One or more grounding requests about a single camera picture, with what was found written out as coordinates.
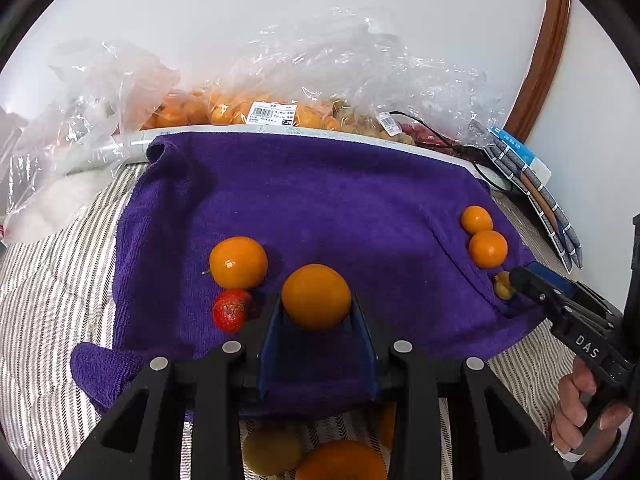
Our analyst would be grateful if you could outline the plastic bag of oranges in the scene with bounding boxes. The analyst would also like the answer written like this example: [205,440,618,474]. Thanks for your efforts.
[210,7,506,136]

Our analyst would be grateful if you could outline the white plastic bag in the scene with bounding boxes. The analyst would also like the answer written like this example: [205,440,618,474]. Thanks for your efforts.
[0,40,181,243]

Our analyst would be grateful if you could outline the small single orange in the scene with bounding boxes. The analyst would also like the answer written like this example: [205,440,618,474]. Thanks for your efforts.
[460,205,494,236]
[281,263,352,332]
[208,236,269,291]
[468,230,509,269]

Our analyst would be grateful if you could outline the blue white tissue pack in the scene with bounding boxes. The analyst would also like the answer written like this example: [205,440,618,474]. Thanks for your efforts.
[487,126,552,181]

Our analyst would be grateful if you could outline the clear bag of oranges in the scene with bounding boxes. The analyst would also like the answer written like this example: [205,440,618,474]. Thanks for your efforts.
[142,87,341,131]

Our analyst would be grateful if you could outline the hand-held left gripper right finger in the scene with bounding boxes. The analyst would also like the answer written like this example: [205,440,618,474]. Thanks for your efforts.
[345,294,573,480]

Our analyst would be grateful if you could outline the brown wooden door frame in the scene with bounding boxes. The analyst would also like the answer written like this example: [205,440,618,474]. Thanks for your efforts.
[502,0,572,143]

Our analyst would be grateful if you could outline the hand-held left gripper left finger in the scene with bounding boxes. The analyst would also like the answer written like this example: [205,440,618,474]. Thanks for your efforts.
[60,292,286,480]

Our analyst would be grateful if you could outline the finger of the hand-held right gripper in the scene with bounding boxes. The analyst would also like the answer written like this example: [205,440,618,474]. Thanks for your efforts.
[507,266,563,313]
[525,261,588,298]

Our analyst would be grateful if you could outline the striped mattress cover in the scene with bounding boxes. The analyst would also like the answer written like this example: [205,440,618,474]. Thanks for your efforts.
[0,162,581,480]

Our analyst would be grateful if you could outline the pile of oranges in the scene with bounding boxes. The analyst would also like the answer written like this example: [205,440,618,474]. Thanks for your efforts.
[295,402,398,480]

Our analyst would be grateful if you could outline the person's right hand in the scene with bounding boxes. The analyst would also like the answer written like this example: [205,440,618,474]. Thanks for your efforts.
[550,357,633,456]

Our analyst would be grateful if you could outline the small red fruit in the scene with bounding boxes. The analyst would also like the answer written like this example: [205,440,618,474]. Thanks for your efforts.
[212,288,253,333]

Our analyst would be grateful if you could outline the clear bag of red fruits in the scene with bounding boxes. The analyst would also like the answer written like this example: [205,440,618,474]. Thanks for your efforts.
[400,122,461,155]

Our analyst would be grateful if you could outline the black cable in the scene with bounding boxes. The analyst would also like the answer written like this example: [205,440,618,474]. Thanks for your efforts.
[387,111,516,194]

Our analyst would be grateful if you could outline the yellow-green round fruit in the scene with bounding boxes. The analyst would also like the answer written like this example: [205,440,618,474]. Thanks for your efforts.
[242,422,305,477]
[494,271,515,301]

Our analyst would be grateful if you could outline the clear bag of yellow fruits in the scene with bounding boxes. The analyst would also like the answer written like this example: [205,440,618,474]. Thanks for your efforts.
[330,100,416,146]

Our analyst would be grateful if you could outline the purple towel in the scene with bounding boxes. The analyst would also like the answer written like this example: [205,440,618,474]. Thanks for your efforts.
[70,130,546,418]

